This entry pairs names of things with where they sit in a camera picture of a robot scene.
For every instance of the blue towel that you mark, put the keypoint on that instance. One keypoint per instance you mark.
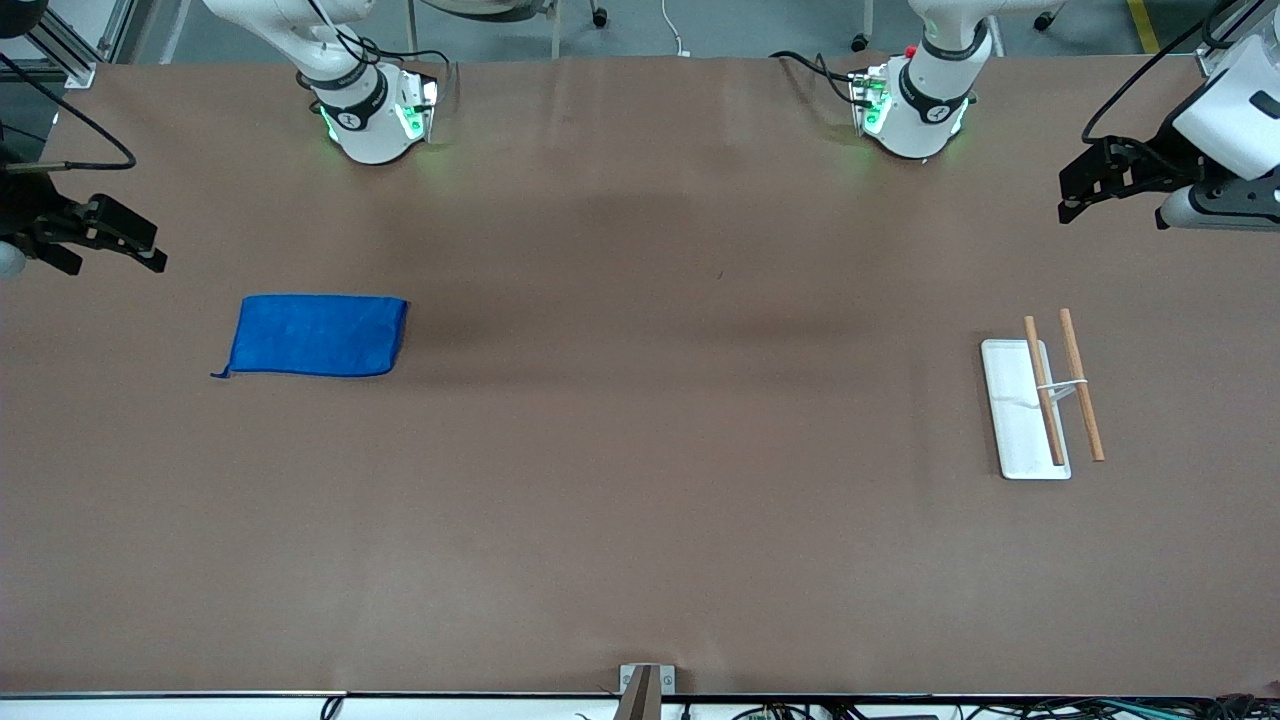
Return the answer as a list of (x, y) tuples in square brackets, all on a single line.
[(315, 335)]

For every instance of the aluminium frame profile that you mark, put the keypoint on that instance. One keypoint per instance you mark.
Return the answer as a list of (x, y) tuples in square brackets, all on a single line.
[(75, 55), (1215, 55)]

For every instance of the white towel rack wooden bars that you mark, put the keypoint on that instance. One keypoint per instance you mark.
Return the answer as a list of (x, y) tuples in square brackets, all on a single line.
[(1020, 410)]

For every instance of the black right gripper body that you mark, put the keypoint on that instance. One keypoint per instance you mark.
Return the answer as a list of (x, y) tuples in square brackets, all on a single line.
[(22, 212)]

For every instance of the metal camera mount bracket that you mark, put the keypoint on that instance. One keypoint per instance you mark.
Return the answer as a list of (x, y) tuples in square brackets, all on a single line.
[(640, 695)]

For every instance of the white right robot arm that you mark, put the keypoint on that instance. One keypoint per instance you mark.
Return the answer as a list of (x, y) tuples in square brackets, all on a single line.
[(370, 130)]

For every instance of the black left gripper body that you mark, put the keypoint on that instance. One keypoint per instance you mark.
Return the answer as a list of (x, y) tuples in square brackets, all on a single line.
[(1166, 160)]

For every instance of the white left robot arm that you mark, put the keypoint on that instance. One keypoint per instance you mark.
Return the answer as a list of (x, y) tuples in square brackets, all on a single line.
[(920, 110)]

